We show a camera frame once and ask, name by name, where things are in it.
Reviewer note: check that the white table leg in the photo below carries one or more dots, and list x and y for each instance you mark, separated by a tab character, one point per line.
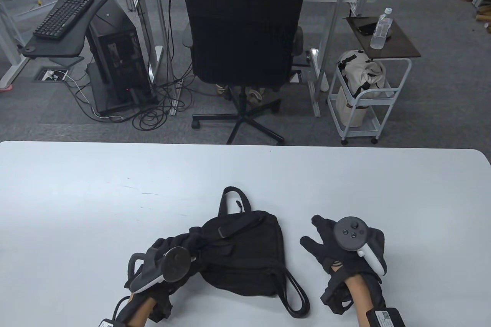
11	55

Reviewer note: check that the black keyboard tray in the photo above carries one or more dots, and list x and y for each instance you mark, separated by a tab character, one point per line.
57	48

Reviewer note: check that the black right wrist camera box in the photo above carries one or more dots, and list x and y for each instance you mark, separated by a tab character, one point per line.
385	318

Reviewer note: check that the aluminium frame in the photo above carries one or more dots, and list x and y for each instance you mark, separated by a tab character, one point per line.
335	16

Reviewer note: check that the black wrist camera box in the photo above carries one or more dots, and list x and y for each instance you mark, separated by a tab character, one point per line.
385	318
106	323

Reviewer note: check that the black keyboard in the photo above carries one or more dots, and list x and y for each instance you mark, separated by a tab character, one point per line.
63	16

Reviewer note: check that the floor outlet box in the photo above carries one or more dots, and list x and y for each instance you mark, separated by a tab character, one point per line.
50	74

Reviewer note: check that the grey right hand controller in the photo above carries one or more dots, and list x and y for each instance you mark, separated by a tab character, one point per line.
349	233

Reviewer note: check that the person's left hand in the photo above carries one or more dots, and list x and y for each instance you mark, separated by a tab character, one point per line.
168	242

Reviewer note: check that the person's right hand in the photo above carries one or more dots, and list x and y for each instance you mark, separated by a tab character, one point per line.
322	246

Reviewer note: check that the white cart with brown top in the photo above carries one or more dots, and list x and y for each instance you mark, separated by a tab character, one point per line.
399	45

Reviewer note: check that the clear water bottle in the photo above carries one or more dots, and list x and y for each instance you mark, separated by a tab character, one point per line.
380	33

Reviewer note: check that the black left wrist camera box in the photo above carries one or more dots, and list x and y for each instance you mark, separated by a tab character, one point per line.
106	323

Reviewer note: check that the beige bag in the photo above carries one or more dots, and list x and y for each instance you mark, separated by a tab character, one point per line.
364	74

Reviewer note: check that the grey hand controller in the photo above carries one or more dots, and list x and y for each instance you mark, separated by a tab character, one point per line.
349	233
176	263

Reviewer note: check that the grey left hand controller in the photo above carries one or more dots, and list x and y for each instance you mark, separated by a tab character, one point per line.
176	263

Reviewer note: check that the person's left forearm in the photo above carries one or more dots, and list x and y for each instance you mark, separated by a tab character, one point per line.
140	311

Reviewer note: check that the black office chair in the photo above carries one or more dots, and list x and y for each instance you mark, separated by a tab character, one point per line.
245	24

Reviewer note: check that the small black case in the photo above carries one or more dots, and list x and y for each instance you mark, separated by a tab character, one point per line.
364	29

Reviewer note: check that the black computer tower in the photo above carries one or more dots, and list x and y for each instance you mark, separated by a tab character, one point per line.
119	51

